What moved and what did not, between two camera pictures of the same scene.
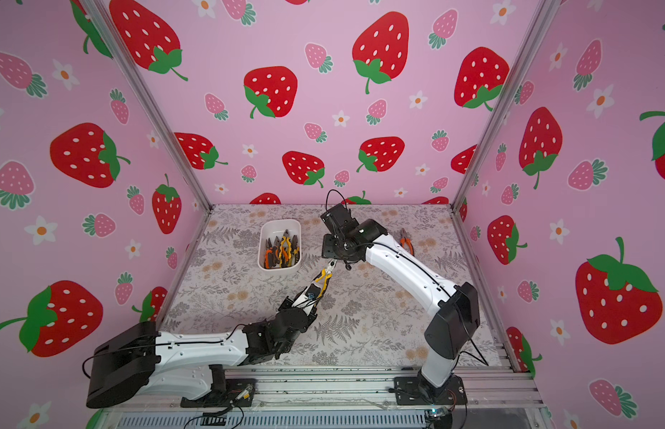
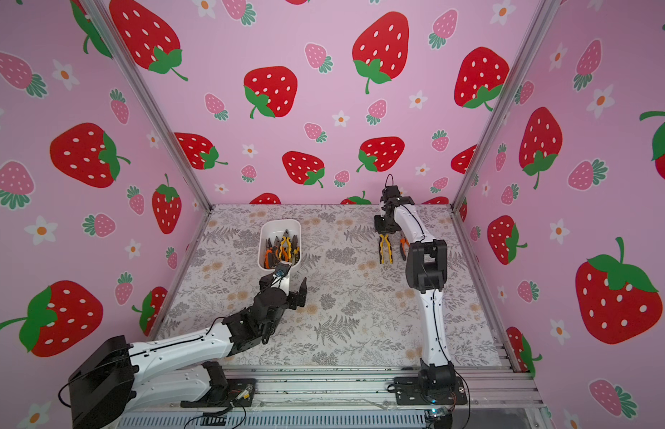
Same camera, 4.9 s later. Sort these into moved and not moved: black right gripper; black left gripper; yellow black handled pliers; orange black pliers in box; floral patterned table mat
Moved: black right gripper; black left gripper; yellow black handled pliers
Not moved: orange black pliers in box; floral patterned table mat
